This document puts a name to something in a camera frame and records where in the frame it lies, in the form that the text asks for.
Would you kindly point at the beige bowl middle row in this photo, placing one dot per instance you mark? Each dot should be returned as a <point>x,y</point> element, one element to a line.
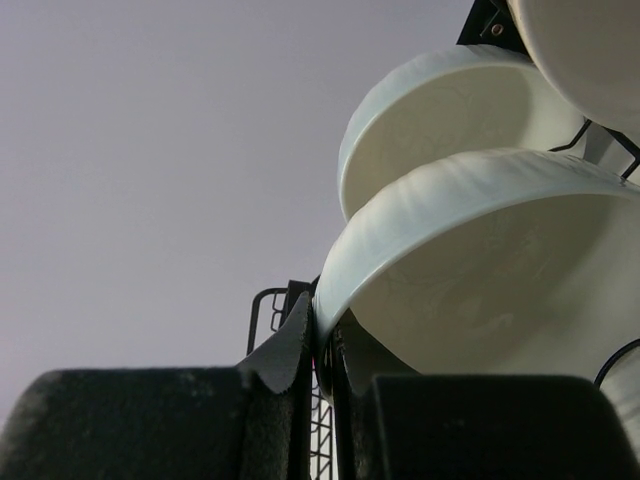
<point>589,52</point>

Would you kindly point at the white bowl back row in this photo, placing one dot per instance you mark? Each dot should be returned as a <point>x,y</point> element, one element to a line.
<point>462,99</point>

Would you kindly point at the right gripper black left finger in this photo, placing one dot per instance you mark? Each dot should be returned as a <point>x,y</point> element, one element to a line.
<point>165,425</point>

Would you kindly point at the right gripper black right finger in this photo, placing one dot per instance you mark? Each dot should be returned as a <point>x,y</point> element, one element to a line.
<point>393,423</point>

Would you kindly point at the black wire dish rack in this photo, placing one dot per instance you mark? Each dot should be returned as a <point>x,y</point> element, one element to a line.
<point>390,424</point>

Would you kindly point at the white bowl row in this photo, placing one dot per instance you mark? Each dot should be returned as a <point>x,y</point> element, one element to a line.
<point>504,261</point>
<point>462,99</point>

